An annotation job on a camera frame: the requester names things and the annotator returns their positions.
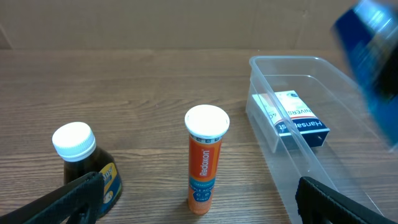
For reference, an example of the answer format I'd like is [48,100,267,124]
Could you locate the brown syrup bottle white cap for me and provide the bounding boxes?
[52,121,123,218]

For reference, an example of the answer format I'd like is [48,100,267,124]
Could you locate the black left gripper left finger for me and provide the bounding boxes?
[1,172,104,224]

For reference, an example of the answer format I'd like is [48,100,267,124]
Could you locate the clear plastic container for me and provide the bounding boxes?
[246,56,397,223]

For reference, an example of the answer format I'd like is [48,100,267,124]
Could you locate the blue VapoDrops packet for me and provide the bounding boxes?
[333,1,397,151]

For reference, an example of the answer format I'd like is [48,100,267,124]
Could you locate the white blue Hansaplast box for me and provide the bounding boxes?
[252,90,330,147]

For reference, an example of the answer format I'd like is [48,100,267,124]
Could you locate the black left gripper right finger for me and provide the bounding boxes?
[295,176,396,224]

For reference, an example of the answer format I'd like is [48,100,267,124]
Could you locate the orange Redoxon tablet tube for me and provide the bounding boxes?
[184,105,229,215]

